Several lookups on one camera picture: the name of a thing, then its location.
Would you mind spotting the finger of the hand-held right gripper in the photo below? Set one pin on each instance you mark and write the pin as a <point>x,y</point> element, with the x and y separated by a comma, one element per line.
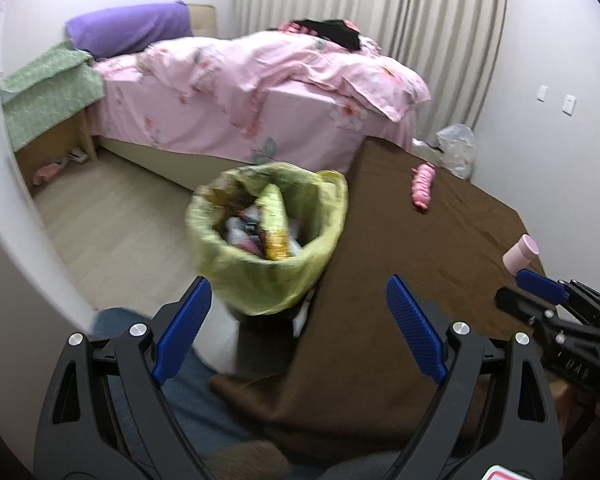
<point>530,307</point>
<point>542,284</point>

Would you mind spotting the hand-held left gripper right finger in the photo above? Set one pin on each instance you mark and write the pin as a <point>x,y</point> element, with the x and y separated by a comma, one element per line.
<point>415,330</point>

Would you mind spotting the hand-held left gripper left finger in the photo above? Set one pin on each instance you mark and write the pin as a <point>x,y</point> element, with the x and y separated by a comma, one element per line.
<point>182,330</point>

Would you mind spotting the trash bin with yellow bag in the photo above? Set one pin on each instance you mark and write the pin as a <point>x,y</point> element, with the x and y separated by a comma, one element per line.
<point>260,280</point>

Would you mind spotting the small pink cup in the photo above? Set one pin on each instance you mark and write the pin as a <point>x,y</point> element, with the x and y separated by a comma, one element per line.
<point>519,255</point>

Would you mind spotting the person's leg in jeans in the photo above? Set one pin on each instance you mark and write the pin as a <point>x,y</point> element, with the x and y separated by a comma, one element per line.
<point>205,410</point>

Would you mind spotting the brown tablecloth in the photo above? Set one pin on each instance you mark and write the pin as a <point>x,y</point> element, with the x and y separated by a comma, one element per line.
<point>380,240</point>

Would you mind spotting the pink caterpillar toy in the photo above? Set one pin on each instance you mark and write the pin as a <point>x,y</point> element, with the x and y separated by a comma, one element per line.
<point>422,187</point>

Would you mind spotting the white plastic bag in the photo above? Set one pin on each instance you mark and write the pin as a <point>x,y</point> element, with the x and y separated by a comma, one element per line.
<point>455,150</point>

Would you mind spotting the white shoe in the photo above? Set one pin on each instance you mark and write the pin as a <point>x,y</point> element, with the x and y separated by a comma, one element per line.
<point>77,155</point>

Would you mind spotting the pink slipper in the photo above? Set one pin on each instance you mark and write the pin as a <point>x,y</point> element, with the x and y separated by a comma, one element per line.
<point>47,172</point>

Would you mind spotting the wooden nightstand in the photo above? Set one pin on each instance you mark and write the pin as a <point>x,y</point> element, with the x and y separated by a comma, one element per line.
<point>91,135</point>

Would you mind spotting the bed with pink floral sheet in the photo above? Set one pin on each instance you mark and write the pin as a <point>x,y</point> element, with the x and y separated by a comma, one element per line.
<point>300,120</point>

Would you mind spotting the green checked cloth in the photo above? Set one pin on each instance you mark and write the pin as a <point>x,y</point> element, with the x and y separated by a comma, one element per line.
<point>45,95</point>

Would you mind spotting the pink floral duvet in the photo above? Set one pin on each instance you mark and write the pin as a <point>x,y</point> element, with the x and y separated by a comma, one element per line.
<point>280,60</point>

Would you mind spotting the striped beige curtain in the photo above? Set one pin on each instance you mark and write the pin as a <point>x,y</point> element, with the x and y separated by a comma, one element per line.
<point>430,10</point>

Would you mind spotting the black pink garment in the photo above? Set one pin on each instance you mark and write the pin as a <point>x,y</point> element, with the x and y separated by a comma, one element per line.
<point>340,32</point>

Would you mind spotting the purple pillow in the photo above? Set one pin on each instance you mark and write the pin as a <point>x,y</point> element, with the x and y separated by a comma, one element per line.
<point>130,27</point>

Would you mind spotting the beige headboard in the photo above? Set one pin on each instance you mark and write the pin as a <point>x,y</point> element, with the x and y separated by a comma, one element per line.
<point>202,20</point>

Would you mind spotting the white wall switch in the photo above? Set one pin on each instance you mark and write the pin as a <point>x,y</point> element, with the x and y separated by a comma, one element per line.
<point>543,93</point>
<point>569,104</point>

